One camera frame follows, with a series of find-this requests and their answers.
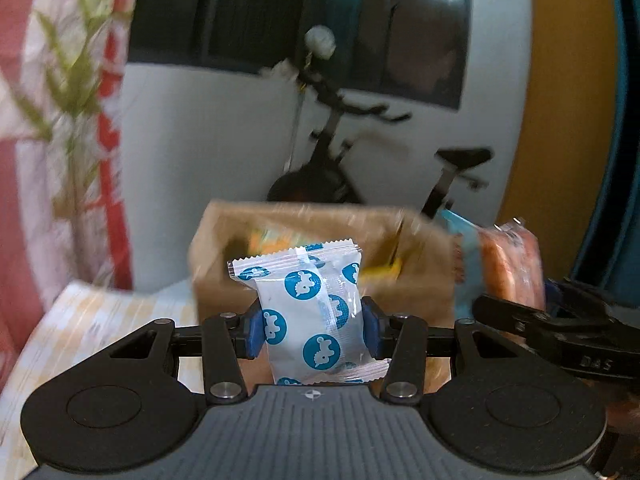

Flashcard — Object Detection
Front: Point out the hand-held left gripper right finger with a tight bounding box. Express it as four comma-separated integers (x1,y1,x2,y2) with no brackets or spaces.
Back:
361,296,506,405

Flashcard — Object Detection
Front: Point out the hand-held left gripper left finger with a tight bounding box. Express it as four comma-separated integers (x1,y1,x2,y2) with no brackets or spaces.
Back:
100,305,264,405

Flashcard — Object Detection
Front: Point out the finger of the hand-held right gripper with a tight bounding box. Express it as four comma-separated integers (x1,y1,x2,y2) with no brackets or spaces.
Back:
547,277,640,323
472,294,576,356

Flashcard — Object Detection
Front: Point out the clear-wrapped orange snack pack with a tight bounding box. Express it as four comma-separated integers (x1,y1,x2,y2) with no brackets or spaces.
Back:
477,217,546,311

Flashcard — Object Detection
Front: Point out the white blue-dotted snack packet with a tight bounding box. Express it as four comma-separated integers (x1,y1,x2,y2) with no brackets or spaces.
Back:
227,240,392,385

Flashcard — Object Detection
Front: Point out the panda print cardboard box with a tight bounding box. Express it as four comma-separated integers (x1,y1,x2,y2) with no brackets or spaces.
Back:
189,200,458,396

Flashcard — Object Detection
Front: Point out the yellow snack packet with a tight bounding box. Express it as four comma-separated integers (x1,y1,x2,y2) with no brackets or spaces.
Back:
360,252,403,281

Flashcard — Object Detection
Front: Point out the light blue snack packet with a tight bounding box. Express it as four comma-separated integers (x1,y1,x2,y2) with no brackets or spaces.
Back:
442,210,483,311

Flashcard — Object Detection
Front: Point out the orange green snack packet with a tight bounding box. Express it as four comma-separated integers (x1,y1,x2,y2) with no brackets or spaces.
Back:
247,227,301,256

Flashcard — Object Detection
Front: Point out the black exercise bike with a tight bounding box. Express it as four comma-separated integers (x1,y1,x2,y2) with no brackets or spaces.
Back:
260,67,493,221

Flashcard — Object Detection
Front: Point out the checked floral tablecloth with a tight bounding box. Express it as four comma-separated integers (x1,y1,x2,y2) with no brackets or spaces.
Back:
0,280,206,461

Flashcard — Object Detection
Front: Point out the wooden door panel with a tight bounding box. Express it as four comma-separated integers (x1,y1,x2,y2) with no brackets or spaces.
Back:
500,0,621,266

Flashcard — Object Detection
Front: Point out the crumpled white cloth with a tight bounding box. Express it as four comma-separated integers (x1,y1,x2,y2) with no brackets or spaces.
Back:
260,60,301,83

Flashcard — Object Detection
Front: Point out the red printed curtain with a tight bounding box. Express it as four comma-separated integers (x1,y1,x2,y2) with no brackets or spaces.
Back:
0,0,146,376

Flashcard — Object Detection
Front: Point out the dark window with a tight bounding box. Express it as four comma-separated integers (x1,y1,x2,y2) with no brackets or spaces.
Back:
127,0,473,111

